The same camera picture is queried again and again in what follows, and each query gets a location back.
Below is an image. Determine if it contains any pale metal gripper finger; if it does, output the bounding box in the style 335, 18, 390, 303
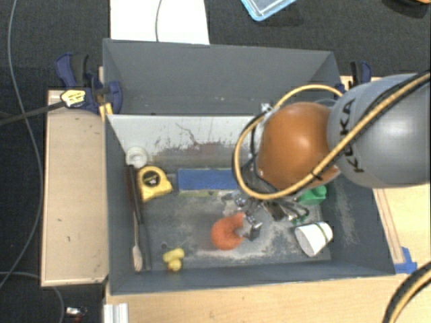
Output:
246, 214, 264, 242
234, 196, 251, 238

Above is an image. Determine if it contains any orange ring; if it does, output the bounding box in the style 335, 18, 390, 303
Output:
210, 212, 249, 250

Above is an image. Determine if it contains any blue sponge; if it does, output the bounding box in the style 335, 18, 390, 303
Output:
176, 168, 242, 193

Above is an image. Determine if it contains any green block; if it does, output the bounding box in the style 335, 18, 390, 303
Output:
297, 184, 328, 207

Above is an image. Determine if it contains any white cup with green stripe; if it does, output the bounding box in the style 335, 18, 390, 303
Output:
294, 221, 335, 258

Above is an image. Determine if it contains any yellow toy duck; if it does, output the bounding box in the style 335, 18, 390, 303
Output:
162, 247, 186, 273

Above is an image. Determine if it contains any yellow tape measure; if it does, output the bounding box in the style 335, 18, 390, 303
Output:
135, 165, 174, 203

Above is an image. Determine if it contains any white plastic jar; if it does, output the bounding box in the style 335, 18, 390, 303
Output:
125, 145, 150, 168

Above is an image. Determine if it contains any wooden spoon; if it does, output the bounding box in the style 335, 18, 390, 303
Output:
132, 209, 144, 273

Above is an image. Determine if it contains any grey metal bin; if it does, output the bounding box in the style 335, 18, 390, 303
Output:
102, 38, 397, 296

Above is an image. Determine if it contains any pale wood board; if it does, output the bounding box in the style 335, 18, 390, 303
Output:
40, 89, 110, 287

